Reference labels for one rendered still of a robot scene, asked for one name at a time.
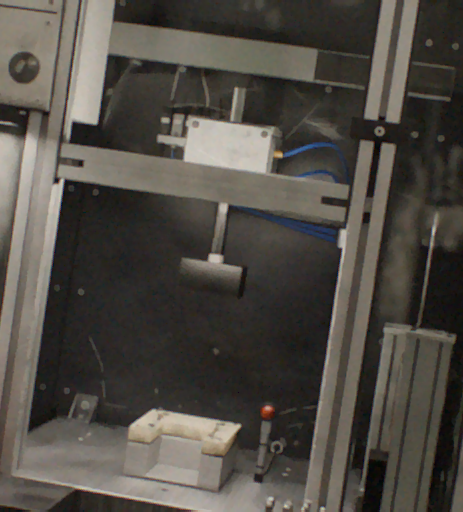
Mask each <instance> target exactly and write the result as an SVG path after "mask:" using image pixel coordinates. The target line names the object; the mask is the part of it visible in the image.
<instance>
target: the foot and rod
mask: <svg viewBox="0 0 463 512"><path fill-rule="evenodd" d="M230 208H231V204H227V203H220V202H217V203H216V211H215V217H214V225H213V232H212V238H211V246H210V253H209V260H206V259H198V258H192V256H189V258H183V259H181V265H180V271H179V279H178V286H177V290H182V291H189V293H195V294H203V295H209V296H215V297H222V298H228V299H234V300H238V299H240V298H242V297H244V290H245V283H246V276H247V269H248V266H245V265H239V264H232V263H225V262H223V258H224V250H225V244H226V236H227V229H228V223H229V215H230Z"/></svg>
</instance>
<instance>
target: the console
mask: <svg viewBox="0 0 463 512"><path fill-rule="evenodd" d="M65 2H66V0H0V106H6V107H13V108H20V109H27V110H37V111H43V112H50V108H52V100H53V93H54V85H55V77H56V69H57V62H58V55H59V47H60V40H61V32H62V25H63V17H64V10H65Z"/></svg>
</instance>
